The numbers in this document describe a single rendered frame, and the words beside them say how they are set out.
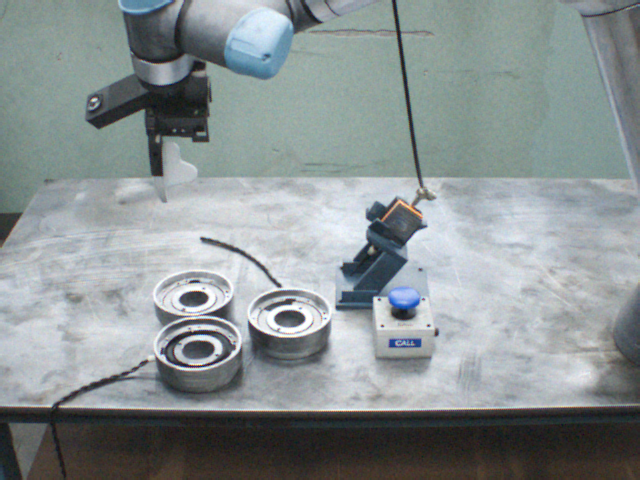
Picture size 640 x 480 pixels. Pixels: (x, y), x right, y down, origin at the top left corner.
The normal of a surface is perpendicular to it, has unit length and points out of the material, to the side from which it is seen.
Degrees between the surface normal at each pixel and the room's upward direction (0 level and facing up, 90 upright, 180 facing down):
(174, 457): 0
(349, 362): 0
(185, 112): 30
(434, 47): 90
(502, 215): 0
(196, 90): 120
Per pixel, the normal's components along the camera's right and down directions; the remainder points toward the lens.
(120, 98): -0.48, -0.38
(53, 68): 0.00, 0.50
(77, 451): 0.00, -0.86
